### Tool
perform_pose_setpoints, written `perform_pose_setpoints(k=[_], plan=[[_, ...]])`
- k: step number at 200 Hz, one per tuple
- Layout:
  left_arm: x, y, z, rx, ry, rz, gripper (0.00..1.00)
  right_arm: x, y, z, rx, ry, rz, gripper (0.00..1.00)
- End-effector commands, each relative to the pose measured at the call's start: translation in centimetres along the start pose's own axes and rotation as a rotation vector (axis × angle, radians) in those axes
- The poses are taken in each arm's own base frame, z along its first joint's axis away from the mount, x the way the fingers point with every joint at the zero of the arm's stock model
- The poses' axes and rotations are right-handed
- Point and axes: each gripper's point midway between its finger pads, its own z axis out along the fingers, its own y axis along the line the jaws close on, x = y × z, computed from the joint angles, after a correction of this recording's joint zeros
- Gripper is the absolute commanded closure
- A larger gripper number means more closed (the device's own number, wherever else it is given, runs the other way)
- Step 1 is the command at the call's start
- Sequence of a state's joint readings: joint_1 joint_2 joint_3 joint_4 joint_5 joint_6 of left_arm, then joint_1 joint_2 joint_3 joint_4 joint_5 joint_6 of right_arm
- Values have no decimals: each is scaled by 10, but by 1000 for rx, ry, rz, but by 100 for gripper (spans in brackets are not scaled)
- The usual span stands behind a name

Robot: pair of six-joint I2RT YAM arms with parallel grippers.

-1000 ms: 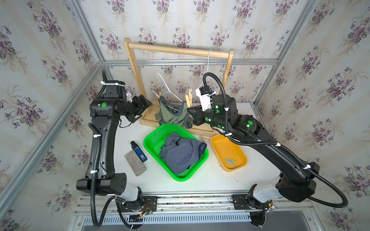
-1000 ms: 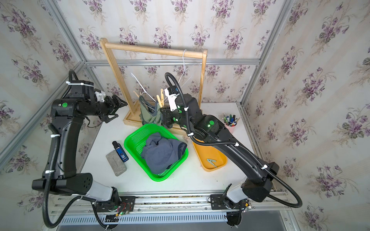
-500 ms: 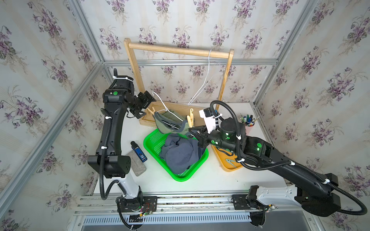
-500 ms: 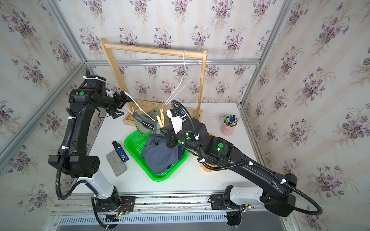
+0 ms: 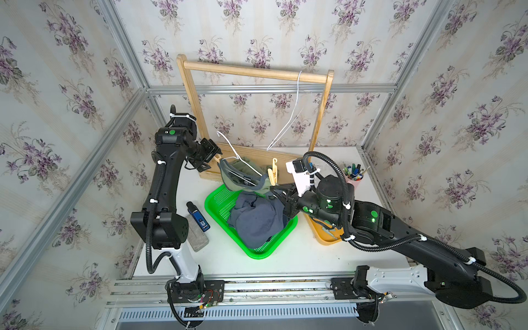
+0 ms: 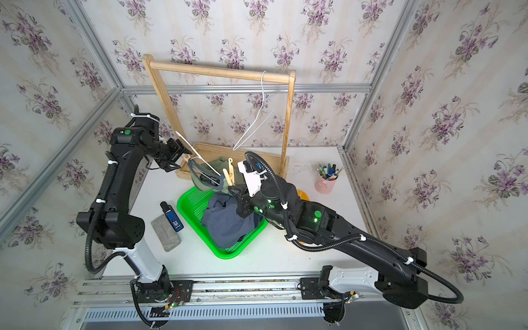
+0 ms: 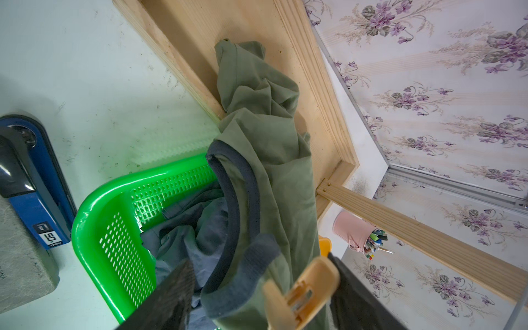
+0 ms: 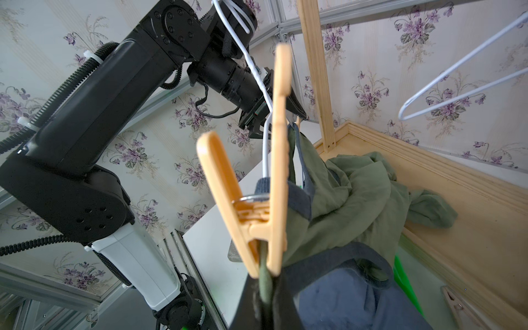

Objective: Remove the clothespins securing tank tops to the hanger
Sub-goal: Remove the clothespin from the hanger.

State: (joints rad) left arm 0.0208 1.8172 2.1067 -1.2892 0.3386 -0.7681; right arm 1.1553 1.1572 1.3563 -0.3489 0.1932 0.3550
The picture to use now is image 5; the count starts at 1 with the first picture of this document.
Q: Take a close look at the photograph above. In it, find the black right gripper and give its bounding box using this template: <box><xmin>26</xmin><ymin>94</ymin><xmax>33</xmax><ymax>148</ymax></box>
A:
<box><xmin>271</xmin><ymin>182</ymin><xmax>346</xmax><ymax>232</ymax></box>

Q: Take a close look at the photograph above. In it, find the yellow clothespin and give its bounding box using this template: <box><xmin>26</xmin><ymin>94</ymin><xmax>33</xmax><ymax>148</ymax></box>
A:
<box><xmin>268</xmin><ymin>158</ymin><xmax>278</xmax><ymax>186</ymax></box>

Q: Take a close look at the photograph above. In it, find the grey blue tank top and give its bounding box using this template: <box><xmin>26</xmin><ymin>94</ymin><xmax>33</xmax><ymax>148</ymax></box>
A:
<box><xmin>227</xmin><ymin>191</ymin><xmax>290</xmax><ymax>250</ymax></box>

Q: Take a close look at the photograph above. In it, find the white wire hanger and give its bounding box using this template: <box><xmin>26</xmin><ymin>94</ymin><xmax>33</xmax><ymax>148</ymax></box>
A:
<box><xmin>266</xmin><ymin>70</ymin><xmax>303</xmax><ymax>151</ymax></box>
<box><xmin>216</xmin><ymin>131</ymin><xmax>262</xmax><ymax>176</ymax></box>

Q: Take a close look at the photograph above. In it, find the olive green tank top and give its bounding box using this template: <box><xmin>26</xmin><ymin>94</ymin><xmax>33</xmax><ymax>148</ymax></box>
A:
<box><xmin>218</xmin><ymin>158</ymin><xmax>271</xmax><ymax>195</ymax></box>

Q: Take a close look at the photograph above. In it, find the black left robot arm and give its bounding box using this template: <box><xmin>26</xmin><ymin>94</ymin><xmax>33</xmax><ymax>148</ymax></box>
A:
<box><xmin>130</xmin><ymin>105</ymin><xmax>222</xmax><ymax>285</ymax></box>

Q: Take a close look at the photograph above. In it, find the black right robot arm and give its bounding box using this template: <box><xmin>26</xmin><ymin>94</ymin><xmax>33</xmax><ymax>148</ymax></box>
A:
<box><xmin>269</xmin><ymin>151</ymin><xmax>527</xmax><ymax>309</ymax></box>

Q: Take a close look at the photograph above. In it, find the wooden clothes rack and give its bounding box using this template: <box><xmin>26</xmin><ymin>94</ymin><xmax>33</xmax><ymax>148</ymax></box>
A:
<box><xmin>176</xmin><ymin>54</ymin><xmax>334</xmax><ymax>165</ymax></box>

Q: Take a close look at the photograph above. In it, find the green plastic basket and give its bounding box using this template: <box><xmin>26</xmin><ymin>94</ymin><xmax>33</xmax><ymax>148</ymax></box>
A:
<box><xmin>204</xmin><ymin>185</ymin><xmax>298</xmax><ymax>260</ymax></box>

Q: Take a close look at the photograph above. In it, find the yellow plastic tray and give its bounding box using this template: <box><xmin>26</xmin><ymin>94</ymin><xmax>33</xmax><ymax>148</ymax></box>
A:
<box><xmin>305</xmin><ymin>215</ymin><xmax>344</xmax><ymax>246</ymax></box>

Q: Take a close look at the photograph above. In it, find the pink pen cup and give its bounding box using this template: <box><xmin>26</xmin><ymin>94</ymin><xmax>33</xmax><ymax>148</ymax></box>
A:
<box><xmin>343</xmin><ymin>164</ymin><xmax>364</xmax><ymax>189</ymax></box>

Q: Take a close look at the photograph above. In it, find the blue black handheld device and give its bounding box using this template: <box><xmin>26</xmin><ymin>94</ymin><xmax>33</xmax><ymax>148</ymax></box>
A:
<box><xmin>186</xmin><ymin>202</ymin><xmax>210</xmax><ymax>232</ymax></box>

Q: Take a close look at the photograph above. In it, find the grey sponge block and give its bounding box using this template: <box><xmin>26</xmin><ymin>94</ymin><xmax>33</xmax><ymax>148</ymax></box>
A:
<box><xmin>186</xmin><ymin>215</ymin><xmax>209</xmax><ymax>252</ymax></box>

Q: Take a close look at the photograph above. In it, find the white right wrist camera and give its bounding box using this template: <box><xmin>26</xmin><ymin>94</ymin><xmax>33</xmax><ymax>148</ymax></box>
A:
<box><xmin>285</xmin><ymin>159</ymin><xmax>320</xmax><ymax>197</ymax></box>

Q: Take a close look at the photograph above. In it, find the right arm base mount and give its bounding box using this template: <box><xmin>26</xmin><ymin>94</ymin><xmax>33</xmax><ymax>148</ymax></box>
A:
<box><xmin>330</xmin><ymin>265</ymin><xmax>390</xmax><ymax>325</ymax></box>

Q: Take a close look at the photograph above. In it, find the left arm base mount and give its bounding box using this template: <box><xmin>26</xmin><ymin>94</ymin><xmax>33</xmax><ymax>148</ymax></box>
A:
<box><xmin>165</xmin><ymin>278</ymin><xmax>226</xmax><ymax>320</ymax></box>

